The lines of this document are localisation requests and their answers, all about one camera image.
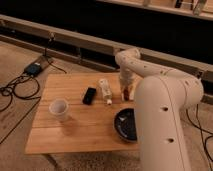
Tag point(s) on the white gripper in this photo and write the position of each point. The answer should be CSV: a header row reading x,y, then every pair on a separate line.
x,y
126,79

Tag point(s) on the red pepper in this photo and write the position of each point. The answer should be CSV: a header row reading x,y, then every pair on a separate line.
x,y
126,94

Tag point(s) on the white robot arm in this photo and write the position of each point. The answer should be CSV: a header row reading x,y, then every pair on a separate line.
x,y
158,99

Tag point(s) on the white sponge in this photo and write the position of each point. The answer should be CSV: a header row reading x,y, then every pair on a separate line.
x,y
131,95

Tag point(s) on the white plastic bottle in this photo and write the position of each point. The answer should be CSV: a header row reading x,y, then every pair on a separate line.
x,y
106,91

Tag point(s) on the black rectangular phone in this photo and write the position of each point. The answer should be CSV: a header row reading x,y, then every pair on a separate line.
x,y
89,96

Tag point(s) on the black round bowl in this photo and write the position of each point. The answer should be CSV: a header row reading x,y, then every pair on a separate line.
x,y
124,124

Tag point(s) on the wooden table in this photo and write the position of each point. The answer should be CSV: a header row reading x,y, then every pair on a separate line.
x,y
89,128

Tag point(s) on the black power adapter box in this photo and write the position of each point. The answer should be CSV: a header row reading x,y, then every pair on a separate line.
x,y
33,69

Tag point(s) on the long wooden ledge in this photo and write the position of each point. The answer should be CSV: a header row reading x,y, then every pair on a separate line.
x,y
107,47

